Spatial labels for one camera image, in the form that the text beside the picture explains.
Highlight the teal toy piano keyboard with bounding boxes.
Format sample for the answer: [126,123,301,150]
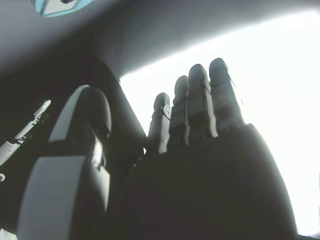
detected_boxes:
[31,0,81,18]

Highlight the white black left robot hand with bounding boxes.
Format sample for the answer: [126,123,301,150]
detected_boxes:
[16,57,299,240]

